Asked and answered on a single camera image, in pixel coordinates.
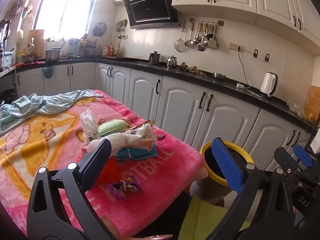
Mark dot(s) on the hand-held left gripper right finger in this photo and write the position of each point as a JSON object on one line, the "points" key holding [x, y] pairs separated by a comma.
{"points": [[226, 165]]}

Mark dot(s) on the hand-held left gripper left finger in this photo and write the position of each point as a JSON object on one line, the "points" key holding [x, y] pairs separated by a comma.
{"points": [[103, 150]]}

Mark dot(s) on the black wall hook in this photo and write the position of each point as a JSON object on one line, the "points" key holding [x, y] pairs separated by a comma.
{"points": [[267, 57], [255, 53]]}

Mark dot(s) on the small wall fan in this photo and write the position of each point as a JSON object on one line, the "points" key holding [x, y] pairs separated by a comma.
{"points": [[99, 29]]}

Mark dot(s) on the green round sponge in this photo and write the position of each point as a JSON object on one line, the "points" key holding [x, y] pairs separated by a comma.
{"points": [[112, 127]]}

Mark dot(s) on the blue hanging cabinet bin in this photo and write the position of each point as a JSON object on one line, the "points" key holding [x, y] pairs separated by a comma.
{"points": [[48, 72]]}

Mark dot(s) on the white base cabinet unit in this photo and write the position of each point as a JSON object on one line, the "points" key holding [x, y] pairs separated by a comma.
{"points": [[180, 105]]}

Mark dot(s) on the small bowl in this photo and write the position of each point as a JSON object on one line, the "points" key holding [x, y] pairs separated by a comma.
{"points": [[65, 56]]}

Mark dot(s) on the spice rack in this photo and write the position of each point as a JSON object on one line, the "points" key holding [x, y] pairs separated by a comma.
{"points": [[88, 47]]}

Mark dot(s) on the yellow green cloth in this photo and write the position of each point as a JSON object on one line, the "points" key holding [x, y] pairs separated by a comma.
{"points": [[200, 217]]}

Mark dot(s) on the wall utensil rail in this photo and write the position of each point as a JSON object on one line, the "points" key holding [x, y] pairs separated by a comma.
{"points": [[220, 22]]}

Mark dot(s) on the steel bowl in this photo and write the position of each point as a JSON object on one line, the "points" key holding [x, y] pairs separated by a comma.
{"points": [[219, 75]]}

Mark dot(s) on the kitchen window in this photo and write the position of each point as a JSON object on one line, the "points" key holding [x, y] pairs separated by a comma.
{"points": [[65, 12]]}

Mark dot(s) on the steel teapot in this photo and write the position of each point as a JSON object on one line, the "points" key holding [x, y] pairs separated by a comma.
{"points": [[172, 62]]}

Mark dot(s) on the white electric kettle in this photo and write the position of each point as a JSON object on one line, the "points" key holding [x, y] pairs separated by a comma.
{"points": [[267, 83]]}

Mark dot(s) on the white plastic wrapper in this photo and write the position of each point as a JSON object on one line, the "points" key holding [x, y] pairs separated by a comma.
{"points": [[130, 137]]}

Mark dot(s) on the purple wrapper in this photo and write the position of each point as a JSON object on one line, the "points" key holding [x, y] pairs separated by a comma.
{"points": [[120, 188]]}

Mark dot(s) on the black kitchen countertop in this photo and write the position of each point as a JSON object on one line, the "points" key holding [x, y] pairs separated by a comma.
{"points": [[225, 82]]}

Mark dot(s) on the group of condiment bottles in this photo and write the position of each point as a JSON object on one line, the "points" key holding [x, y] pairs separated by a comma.
{"points": [[108, 51]]}

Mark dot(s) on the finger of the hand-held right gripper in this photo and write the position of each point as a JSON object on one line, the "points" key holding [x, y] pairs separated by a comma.
{"points": [[303, 157], [285, 157]]}

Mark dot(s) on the steel stock pot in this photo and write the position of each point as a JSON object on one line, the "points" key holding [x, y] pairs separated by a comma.
{"points": [[53, 55]]}

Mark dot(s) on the teal cloth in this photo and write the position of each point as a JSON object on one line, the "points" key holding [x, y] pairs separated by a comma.
{"points": [[135, 153]]}

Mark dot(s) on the light blue cloth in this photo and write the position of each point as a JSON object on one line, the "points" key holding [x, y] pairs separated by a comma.
{"points": [[30, 105]]}

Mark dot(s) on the clear plastic bag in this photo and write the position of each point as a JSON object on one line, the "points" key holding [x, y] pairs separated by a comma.
{"points": [[295, 107]]}

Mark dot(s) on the white charger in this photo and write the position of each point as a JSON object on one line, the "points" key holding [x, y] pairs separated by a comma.
{"points": [[241, 85]]}

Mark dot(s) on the light blue storage box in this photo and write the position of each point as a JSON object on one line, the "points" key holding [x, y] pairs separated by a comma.
{"points": [[73, 47]]}

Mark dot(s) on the wooden cutting board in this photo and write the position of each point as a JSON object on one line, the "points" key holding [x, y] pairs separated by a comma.
{"points": [[36, 40]]}

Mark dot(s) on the black range hood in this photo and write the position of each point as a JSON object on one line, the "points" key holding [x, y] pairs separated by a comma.
{"points": [[150, 7]]}

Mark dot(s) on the yellow bin with black bag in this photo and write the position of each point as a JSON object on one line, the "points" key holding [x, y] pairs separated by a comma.
{"points": [[215, 177]]}

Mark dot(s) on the red dish cloth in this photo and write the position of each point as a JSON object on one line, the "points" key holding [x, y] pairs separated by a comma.
{"points": [[30, 63]]}

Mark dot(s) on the brown patterned rag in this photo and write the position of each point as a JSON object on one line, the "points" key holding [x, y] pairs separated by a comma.
{"points": [[191, 68]]}

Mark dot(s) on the pink printed blanket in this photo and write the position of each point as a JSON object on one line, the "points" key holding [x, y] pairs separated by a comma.
{"points": [[62, 135]]}

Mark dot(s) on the row of hanging steel utensils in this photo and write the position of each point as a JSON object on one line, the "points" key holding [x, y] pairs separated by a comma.
{"points": [[200, 40]]}

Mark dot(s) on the dark lidded pot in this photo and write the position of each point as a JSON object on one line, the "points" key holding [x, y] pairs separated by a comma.
{"points": [[154, 58]]}

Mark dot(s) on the hanging kitchen tools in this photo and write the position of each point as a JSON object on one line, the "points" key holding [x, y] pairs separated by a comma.
{"points": [[122, 27]]}

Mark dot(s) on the steel mesh strainer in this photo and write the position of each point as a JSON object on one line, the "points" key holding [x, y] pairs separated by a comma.
{"points": [[178, 45]]}

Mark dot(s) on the green spatula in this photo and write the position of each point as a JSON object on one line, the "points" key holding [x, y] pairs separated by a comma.
{"points": [[212, 42]]}

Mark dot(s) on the person's left hand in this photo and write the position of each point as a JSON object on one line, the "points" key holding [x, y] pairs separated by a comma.
{"points": [[152, 237]]}

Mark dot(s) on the beige wall socket strip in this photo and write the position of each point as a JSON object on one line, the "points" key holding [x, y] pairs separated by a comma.
{"points": [[236, 47]]}

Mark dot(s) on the small wall socket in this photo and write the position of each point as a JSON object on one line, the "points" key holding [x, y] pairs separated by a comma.
{"points": [[124, 37]]}

